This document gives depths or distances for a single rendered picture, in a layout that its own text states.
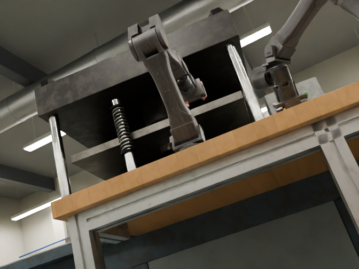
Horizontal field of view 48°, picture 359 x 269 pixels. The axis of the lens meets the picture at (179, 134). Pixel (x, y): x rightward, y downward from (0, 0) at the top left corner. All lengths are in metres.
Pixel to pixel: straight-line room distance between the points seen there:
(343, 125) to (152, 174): 0.39
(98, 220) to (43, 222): 9.81
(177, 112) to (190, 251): 0.45
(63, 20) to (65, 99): 3.17
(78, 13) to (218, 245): 4.65
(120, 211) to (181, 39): 1.68
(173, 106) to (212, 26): 1.42
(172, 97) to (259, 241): 0.50
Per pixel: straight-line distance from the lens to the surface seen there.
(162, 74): 1.04
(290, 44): 1.31
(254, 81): 1.36
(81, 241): 0.92
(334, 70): 8.74
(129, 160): 2.27
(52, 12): 5.52
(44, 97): 2.63
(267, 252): 1.23
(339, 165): 0.80
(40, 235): 10.71
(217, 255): 1.25
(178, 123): 1.04
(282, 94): 1.31
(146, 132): 2.37
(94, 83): 2.49
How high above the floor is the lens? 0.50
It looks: 24 degrees up
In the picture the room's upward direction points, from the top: 17 degrees counter-clockwise
